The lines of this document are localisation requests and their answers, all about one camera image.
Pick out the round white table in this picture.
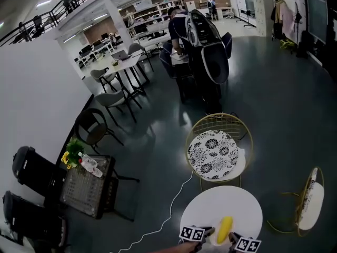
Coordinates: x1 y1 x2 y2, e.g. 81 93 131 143
181 185 263 250

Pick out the yellow banana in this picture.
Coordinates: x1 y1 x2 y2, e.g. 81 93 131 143
217 216 234 244

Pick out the white cable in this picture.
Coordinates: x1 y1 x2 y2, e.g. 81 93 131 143
110 171 194 253

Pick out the grey chair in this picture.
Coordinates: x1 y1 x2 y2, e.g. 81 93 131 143
90 67 118 93
127 43 154 72
94 88 137 123

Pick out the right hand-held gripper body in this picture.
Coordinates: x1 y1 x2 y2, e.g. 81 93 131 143
227 237 262 253

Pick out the silver laptop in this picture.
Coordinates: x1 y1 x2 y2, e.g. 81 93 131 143
111 50 130 61

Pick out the white table with black legs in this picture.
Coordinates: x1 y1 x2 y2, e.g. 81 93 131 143
101 54 151 96

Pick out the gold wire chair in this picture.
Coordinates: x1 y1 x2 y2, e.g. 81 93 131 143
267 167 325 237
185 112 254 192

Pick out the white locker cabinet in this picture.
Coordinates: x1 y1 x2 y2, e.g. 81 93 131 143
252 0 274 36

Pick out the coat rack with clothes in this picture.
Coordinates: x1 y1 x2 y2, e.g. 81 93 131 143
271 0 294 41

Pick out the white plate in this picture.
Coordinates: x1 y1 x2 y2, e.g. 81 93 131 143
210 220 235 246

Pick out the person's left forearm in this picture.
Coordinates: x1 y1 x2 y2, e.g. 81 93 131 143
147 242 197 253

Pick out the black round-back chair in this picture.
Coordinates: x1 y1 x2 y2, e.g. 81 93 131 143
74 108 124 152

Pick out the clear water bottle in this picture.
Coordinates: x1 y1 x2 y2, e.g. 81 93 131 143
78 152 103 178

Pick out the sunflower plant pot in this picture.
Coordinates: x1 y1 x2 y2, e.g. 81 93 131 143
61 138 85 170

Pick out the dark blue chair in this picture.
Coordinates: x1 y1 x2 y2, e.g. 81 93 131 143
222 32 233 60
159 41 185 79

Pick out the rolling whiteboard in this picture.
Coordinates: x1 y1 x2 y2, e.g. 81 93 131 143
235 0 257 27

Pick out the floral back cushion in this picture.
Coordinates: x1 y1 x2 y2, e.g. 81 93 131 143
302 169 319 216

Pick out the black glass side table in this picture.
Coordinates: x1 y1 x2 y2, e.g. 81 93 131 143
60 154 140 222

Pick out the black hard case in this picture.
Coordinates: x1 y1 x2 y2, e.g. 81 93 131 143
2 190 70 251
12 145 66 196

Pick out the marble-top table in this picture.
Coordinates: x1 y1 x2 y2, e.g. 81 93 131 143
170 52 191 65

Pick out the white seat cushion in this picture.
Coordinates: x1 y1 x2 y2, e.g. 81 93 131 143
231 148 247 179
300 182 324 231

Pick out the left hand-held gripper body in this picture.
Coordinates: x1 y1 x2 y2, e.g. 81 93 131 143
179 225 207 252

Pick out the floral round seat cushion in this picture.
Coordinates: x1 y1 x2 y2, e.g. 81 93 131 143
187 130 239 180

